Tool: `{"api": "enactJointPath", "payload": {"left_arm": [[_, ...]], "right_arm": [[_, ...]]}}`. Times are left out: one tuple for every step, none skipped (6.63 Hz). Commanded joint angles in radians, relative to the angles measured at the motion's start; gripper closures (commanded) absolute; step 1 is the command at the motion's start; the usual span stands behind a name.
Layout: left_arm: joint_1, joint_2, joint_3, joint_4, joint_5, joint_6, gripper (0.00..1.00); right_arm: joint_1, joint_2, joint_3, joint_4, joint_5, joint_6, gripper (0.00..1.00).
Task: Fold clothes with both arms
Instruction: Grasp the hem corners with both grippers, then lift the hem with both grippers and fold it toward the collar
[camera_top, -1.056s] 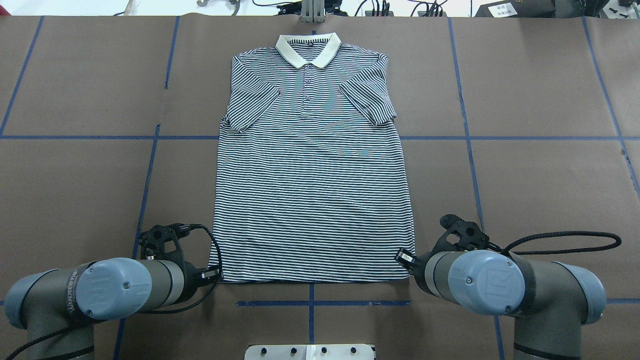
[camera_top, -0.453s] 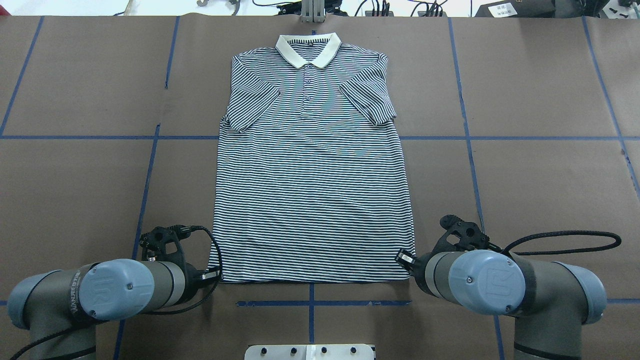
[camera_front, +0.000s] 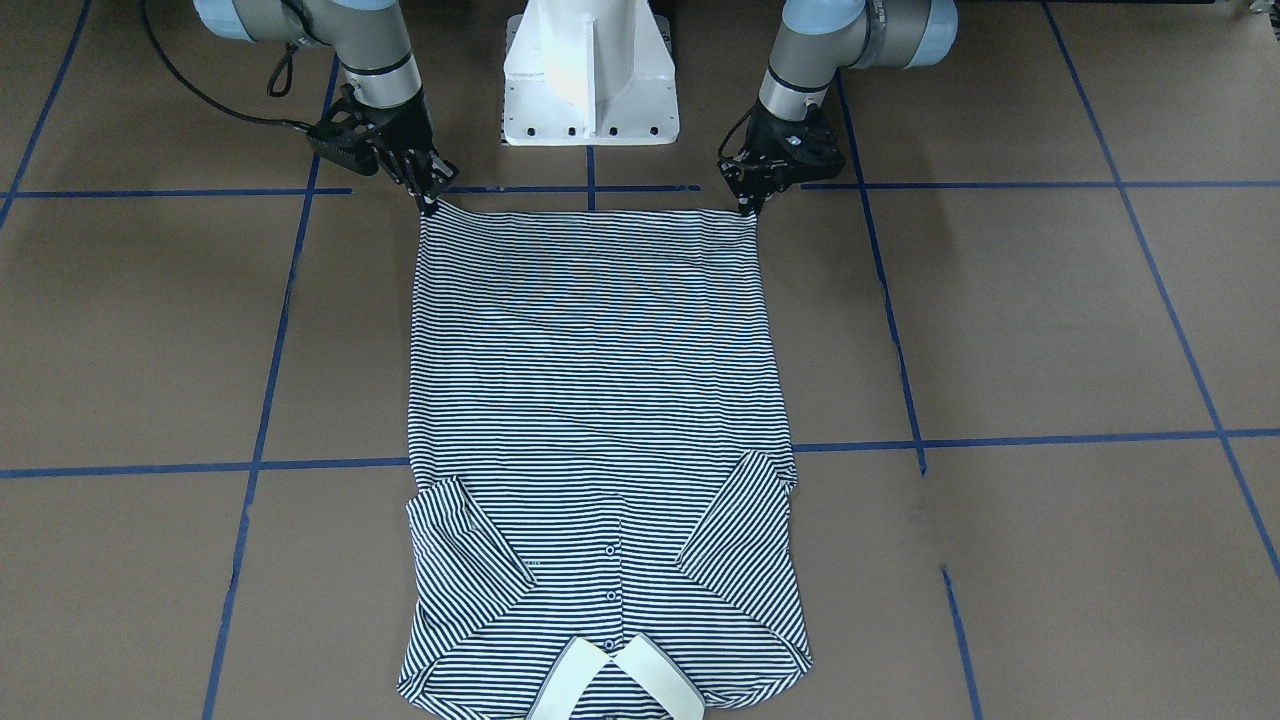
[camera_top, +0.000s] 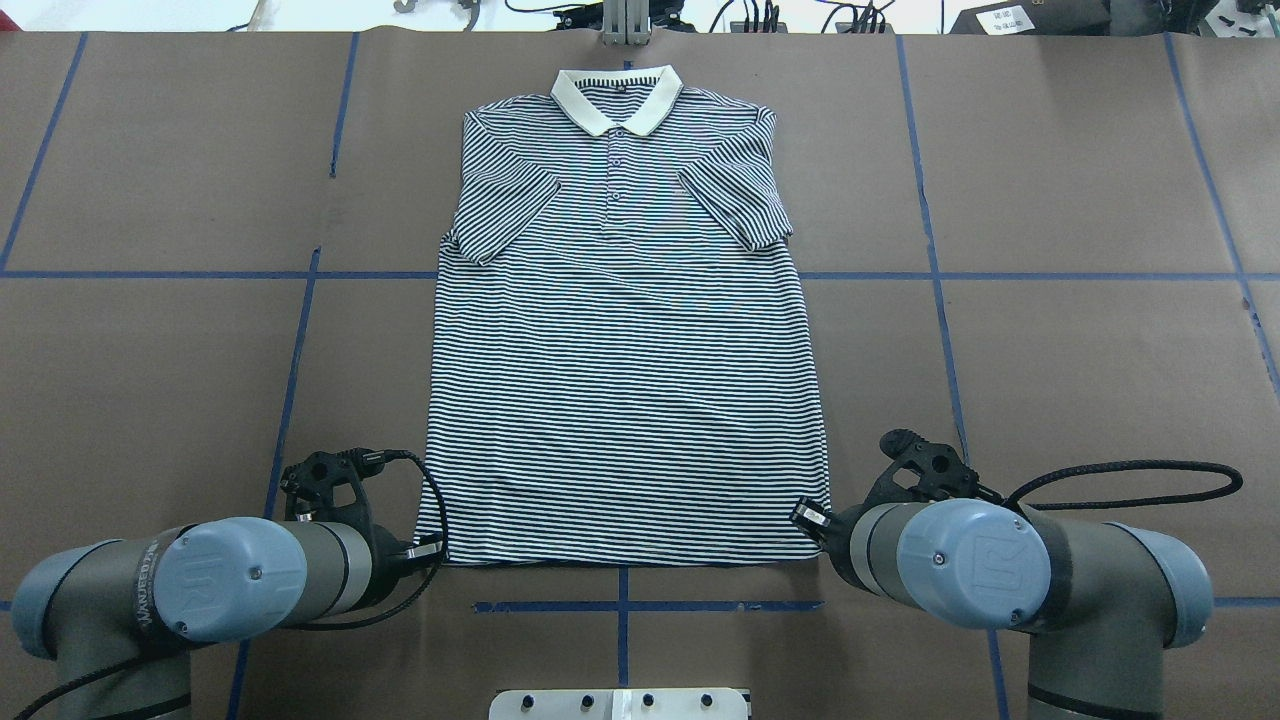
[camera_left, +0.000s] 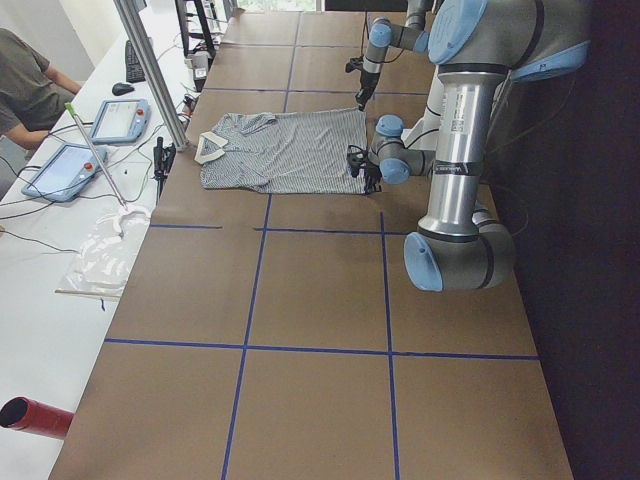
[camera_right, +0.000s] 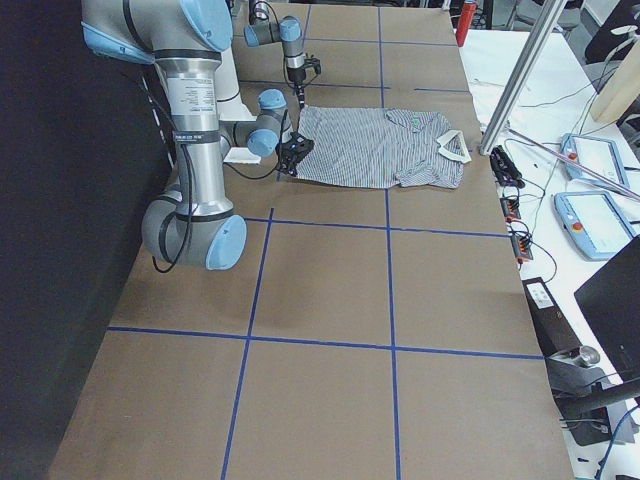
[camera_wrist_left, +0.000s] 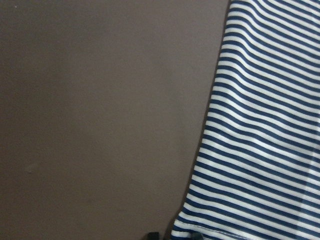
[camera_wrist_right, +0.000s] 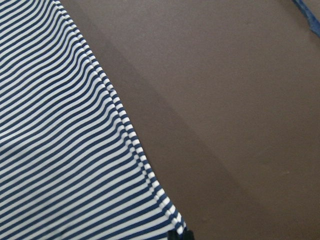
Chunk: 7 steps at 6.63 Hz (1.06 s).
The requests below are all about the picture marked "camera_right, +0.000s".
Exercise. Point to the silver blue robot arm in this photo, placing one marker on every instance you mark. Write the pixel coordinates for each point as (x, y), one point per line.
(189, 43)
(266, 28)

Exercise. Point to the teach pendant tablet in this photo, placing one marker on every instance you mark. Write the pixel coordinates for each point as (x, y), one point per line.
(597, 154)
(594, 223)

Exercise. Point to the red cylinder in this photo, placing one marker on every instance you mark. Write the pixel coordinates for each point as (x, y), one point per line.
(465, 20)

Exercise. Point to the black box with white label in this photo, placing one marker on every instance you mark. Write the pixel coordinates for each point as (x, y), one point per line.
(553, 331)

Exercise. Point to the black monitor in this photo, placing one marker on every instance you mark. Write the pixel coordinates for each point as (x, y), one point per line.
(609, 302)

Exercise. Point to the teach pendant tablet near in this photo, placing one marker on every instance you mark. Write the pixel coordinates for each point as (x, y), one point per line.
(594, 223)

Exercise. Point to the long pink white stick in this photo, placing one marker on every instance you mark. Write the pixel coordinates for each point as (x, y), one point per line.
(621, 189)

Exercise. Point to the blue white striped polo shirt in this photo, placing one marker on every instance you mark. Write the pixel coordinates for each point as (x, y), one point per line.
(381, 148)

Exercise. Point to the teach pendant tablet far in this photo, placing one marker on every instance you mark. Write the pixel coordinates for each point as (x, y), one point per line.
(597, 154)

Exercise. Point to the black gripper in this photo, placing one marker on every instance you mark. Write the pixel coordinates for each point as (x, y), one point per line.
(296, 76)
(290, 156)

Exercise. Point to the aluminium frame post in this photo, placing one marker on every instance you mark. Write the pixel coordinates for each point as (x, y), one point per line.
(542, 28)

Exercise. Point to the white mounting pedestal column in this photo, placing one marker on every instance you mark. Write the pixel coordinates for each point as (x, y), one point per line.
(230, 106)

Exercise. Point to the black orange connector block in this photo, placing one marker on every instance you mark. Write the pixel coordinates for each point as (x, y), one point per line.
(520, 235)

